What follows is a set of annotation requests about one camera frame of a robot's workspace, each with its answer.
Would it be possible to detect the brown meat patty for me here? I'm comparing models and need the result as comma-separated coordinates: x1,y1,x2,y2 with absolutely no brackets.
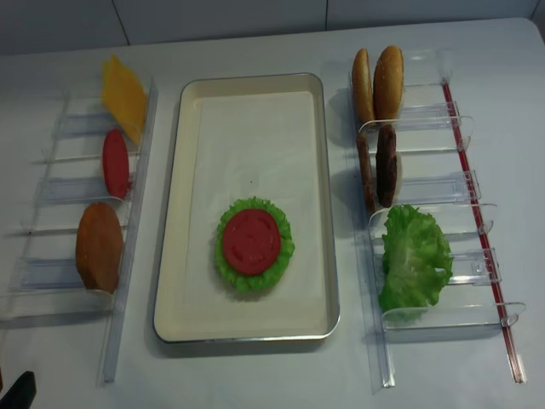
356,131,376,216
376,124,397,208

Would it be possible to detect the tomato slice on tray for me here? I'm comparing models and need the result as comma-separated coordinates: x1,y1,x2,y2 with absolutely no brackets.
221,209,281,276

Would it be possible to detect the lettuce leaf on tray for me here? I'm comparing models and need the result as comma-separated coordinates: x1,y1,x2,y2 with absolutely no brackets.
214,197,295,293

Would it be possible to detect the lettuce leaf in rack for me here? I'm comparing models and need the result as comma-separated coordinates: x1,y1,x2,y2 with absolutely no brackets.
379,204,453,312

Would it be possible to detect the red tomato slice in rack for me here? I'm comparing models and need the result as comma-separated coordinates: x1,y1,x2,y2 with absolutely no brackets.
101,129,129,199

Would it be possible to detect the yellow cheese slice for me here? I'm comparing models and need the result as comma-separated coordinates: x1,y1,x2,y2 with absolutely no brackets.
101,55,147,145

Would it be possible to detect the cream metal tray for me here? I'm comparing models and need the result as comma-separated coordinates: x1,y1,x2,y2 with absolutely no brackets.
153,73,340,343

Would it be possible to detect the white round slice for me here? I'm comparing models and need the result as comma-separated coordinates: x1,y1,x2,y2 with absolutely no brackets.
393,151,403,201

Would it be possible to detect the left bun half right rack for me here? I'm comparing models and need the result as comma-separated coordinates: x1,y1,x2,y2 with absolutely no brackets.
352,49,375,124

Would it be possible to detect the right clear acrylic rack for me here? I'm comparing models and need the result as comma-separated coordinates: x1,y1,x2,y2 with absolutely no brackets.
347,45,526,389

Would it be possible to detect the clear acrylic rack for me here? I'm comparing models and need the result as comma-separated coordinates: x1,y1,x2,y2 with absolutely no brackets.
347,45,526,389
1,77,158,383

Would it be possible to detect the brown bun half left rack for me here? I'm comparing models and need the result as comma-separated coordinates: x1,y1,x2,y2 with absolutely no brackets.
75,202,123,294

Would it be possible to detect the left clear acrylic rack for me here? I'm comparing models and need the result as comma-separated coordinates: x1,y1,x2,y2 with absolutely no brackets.
1,77,158,383

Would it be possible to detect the black object bottom left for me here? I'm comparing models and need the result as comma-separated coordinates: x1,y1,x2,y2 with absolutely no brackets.
0,371,37,409

